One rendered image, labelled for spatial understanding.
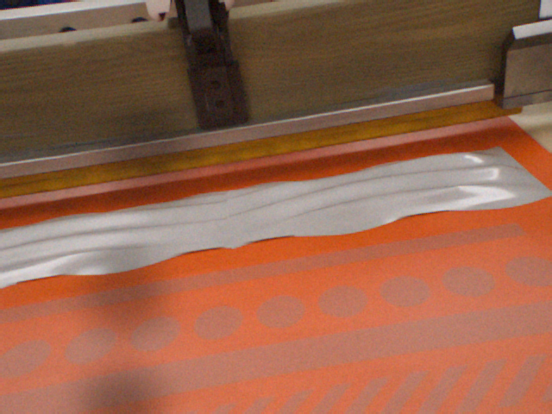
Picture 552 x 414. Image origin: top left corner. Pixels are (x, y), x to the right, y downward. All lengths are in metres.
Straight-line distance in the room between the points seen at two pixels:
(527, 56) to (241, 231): 0.21
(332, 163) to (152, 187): 0.13
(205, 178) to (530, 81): 0.22
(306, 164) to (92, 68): 0.15
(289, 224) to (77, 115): 0.16
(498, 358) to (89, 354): 0.17
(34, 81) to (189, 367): 0.21
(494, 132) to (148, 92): 0.23
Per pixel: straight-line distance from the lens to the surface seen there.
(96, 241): 0.36
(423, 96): 0.40
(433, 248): 0.31
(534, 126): 0.45
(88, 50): 0.39
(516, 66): 0.41
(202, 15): 0.32
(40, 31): 0.64
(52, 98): 0.40
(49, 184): 0.43
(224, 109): 0.37
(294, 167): 0.41
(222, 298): 0.29
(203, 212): 0.36
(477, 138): 0.43
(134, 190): 0.42
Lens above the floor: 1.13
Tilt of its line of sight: 29 degrees down
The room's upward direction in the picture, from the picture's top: 9 degrees counter-clockwise
